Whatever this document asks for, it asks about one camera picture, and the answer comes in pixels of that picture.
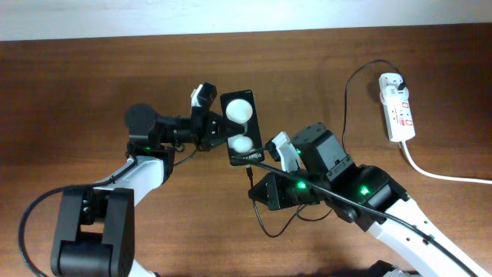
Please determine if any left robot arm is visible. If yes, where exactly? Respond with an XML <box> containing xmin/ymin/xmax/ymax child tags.
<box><xmin>50</xmin><ymin>83</ymin><xmax>246</xmax><ymax>276</ymax></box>

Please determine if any white power strip cord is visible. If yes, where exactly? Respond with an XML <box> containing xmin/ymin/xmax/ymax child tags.
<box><xmin>398</xmin><ymin>140</ymin><xmax>492</xmax><ymax>185</ymax></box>

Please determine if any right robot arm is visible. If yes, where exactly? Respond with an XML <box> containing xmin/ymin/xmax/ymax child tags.
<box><xmin>248</xmin><ymin>123</ymin><xmax>488</xmax><ymax>276</ymax></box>

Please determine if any black usb plug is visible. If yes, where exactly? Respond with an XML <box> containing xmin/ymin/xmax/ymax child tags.
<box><xmin>397</xmin><ymin>81</ymin><xmax>406</xmax><ymax>91</ymax></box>

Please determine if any white power strip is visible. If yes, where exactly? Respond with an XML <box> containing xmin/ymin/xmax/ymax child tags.
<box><xmin>378</xmin><ymin>72</ymin><xmax>415</xmax><ymax>142</ymax></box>

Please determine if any black smartphone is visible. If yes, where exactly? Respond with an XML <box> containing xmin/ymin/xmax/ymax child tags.
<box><xmin>220</xmin><ymin>89</ymin><xmax>264</xmax><ymax>166</ymax></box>

